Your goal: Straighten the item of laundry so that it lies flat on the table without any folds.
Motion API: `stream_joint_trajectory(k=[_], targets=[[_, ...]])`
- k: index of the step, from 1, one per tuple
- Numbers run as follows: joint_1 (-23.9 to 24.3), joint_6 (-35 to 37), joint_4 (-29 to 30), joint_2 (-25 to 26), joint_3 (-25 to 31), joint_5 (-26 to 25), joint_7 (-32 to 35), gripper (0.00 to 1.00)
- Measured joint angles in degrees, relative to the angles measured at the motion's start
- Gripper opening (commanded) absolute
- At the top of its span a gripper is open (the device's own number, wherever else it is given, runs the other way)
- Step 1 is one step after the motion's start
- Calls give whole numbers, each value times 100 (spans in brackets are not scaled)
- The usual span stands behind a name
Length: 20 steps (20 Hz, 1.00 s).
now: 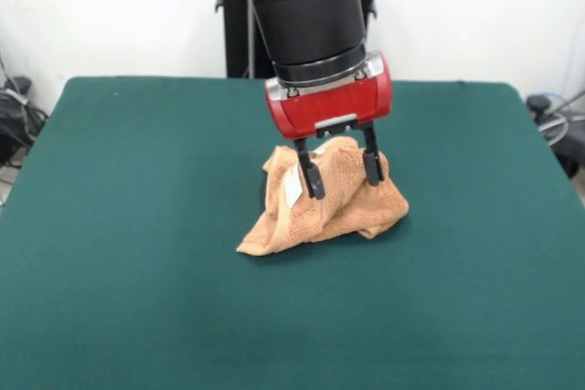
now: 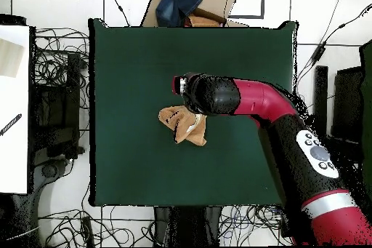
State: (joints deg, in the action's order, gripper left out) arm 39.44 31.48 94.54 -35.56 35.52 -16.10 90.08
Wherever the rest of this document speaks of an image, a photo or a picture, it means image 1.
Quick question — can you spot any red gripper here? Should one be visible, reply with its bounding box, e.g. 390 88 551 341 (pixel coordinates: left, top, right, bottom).
264 50 394 201

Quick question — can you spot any peach terry towel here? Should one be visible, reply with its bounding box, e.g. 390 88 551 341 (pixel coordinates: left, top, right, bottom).
235 135 410 258

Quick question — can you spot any dark green table cloth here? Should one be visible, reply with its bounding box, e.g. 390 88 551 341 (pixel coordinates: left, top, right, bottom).
0 76 585 390

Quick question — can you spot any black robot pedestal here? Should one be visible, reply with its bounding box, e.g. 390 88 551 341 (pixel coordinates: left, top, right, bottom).
212 0 399 79

